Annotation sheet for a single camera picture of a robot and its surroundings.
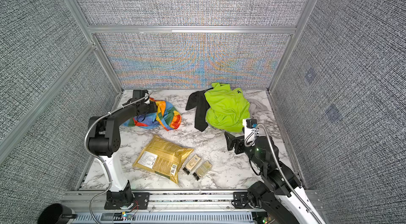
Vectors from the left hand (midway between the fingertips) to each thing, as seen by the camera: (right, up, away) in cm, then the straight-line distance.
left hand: (152, 107), depth 103 cm
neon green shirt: (+49, 0, -6) cm, 49 cm away
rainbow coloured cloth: (+10, -5, -3) cm, 12 cm away
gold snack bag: (+12, -25, -23) cm, 36 cm away
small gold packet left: (+28, -28, -22) cm, 45 cm away
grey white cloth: (+70, -1, +3) cm, 70 cm away
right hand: (+47, -10, -35) cm, 59 cm away
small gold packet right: (+34, -31, -24) cm, 51 cm away
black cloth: (+30, +4, +1) cm, 30 cm away
